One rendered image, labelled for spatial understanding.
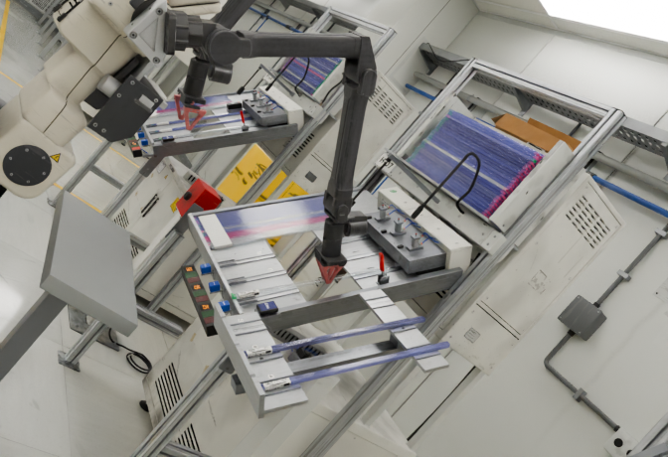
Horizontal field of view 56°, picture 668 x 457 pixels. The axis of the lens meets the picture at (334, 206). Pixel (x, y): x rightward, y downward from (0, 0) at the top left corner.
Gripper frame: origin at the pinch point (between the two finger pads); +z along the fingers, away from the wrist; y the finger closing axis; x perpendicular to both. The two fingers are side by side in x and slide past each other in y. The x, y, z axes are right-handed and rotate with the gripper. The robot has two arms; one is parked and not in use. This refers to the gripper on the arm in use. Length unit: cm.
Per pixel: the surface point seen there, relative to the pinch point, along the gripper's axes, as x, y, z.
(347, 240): -17.1, 22.1, -0.2
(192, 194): 19, 97, 12
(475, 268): -44.1, -12.7, -5.3
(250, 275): 19.5, 13.1, 3.4
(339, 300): 0.5, -10.0, 1.0
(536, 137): -102, 35, -31
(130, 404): 51, 52, 78
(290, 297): 12.5, -2.6, 2.7
